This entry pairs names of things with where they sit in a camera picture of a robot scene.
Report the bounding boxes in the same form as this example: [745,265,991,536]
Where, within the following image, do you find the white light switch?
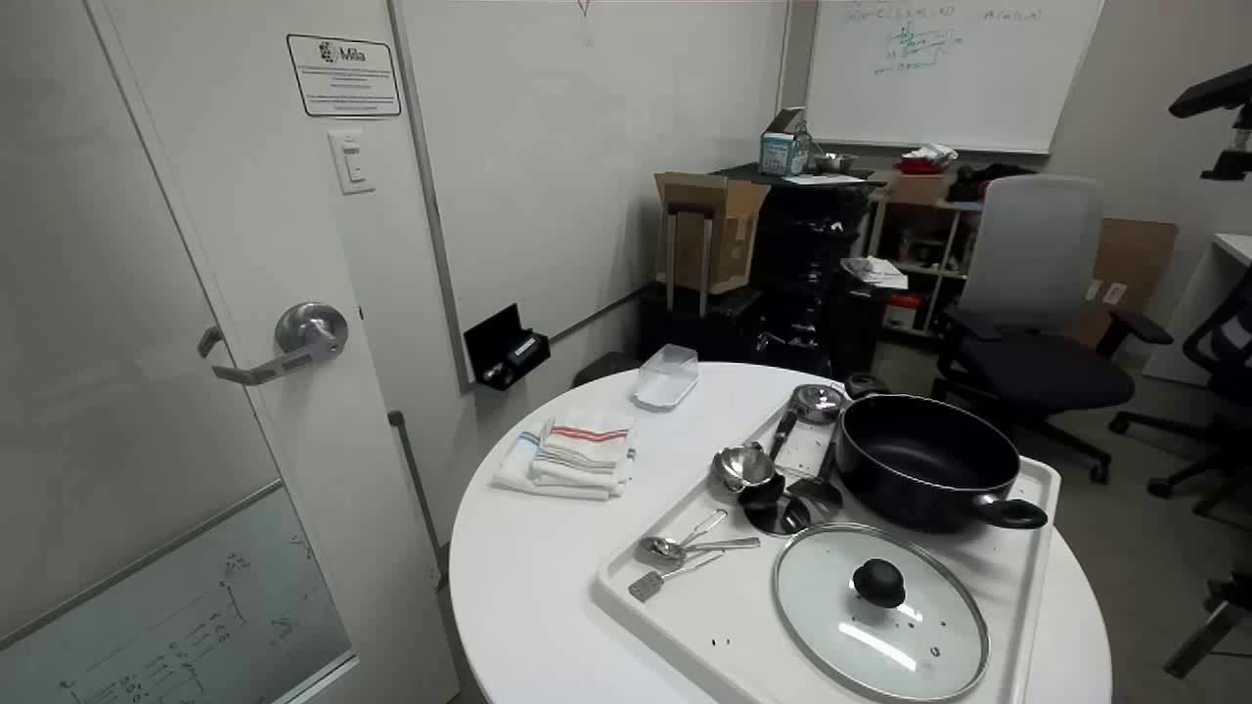
[323,125,378,201]

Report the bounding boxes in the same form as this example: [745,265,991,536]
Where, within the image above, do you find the white paper stack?
[836,256,910,294]

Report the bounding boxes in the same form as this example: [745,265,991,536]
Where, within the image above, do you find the open cardboard box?
[655,167,776,301]

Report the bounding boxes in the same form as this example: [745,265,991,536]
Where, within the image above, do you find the small blue box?
[755,106,816,180]

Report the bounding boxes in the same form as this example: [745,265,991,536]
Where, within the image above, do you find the clear plastic container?
[630,342,704,415]

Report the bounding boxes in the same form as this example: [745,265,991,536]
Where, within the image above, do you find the grey office chair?
[931,172,1176,490]

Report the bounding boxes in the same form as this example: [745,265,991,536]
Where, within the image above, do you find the black pot with handles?
[829,373,1054,539]

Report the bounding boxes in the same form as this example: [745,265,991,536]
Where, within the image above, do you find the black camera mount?
[1166,59,1252,184]

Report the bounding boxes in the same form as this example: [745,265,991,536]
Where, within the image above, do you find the flat brown cardboard box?
[1059,215,1181,355]

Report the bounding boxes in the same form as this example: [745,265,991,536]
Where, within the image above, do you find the black marker holder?
[463,301,555,395]

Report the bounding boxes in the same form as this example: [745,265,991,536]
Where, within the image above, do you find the large wall whiteboard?
[389,0,795,393]

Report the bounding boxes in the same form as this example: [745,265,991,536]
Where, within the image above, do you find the dark steel measuring cup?
[782,472,848,531]

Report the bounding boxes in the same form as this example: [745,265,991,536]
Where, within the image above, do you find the tall black cabinet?
[751,172,879,384]

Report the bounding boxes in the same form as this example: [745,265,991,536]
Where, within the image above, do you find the glass lid with black knob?
[768,523,995,704]

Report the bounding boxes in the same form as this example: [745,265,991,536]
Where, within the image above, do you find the black floor stand leg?
[1162,571,1252,683]

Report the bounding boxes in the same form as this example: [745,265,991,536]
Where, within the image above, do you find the small grey measuring spoon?
[627,550,720,606]

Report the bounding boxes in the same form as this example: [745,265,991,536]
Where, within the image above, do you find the plain white folded cloth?
[488,427,630,503]

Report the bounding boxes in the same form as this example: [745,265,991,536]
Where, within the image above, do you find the large steel measuring cup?
[763,378,854,472]

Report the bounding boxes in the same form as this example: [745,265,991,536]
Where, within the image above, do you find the wooden shelf unit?
[858,167,991,343]

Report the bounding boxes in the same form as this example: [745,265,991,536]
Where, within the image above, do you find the white plastic tray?
[588,374,1063,704]

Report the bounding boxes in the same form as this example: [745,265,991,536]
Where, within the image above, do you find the black office chair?
[1107,265,1252,523]

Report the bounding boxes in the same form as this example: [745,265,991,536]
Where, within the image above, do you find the silver door handle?
[193,296,353,393]

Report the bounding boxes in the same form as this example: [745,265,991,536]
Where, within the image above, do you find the small wall whiteboard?
[803,0,1112,159]

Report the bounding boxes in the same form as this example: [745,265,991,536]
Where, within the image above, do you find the black measuring cup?
[735,470,790,536]

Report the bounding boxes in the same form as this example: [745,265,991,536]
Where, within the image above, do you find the steel measuring spoons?
[635,510,763,575]

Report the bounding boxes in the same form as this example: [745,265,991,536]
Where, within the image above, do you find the white door sign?
[282,32,407,121]

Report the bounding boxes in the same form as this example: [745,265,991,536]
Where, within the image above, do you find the white cloth with red stripe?
[535,410,636,477]

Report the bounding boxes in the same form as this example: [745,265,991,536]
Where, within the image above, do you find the red and white item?
[896,141,961,180]

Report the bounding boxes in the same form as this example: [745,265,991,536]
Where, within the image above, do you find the white door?
[83,0,465,704]

